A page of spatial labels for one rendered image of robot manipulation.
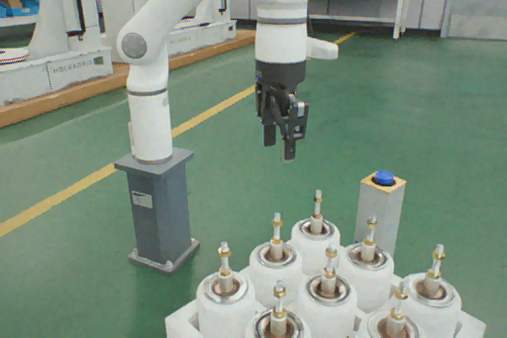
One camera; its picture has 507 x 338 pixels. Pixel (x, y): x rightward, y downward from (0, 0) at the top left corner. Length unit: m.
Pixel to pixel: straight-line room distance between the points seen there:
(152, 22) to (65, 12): 2.04
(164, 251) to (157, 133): 0.32
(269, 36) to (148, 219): 0.64
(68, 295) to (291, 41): 0.84
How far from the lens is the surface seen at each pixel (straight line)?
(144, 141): 0.98
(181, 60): 3.48
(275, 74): 0.57
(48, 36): 2.85
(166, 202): 1.02
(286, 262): 0.74
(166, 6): 0.88
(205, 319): 0.70
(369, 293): 0.78
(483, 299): 1.17
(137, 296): 1.08
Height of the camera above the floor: 0.73
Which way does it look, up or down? 23 degrees down
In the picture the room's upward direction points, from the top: straight up
